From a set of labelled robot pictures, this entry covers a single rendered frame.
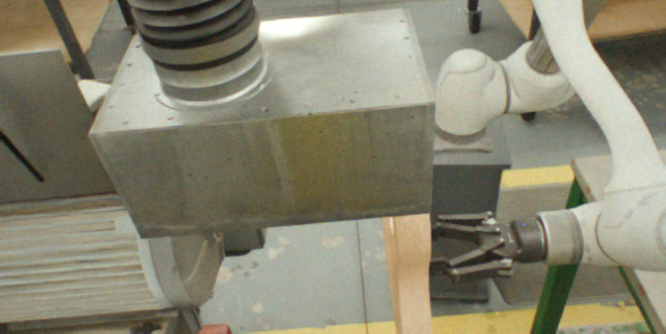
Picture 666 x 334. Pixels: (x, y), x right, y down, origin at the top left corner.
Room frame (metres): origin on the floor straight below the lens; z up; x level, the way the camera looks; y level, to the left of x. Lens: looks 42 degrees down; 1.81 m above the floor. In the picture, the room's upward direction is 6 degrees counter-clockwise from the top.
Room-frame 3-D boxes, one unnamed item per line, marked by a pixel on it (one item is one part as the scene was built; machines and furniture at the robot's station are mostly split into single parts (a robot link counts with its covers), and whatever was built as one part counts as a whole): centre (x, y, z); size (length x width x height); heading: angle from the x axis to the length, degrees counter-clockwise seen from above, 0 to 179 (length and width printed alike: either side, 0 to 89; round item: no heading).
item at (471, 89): (1.27, -0.38, 0.87); 0.18 x 0.16 x 0.22; 92
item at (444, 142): (1.27, -0.35, 0.73); 0.22 x 0.18 x 0.06; 81
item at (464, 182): (1.27, -0.37, 0.35); 0.28 x 0.28 x 0.70; 81
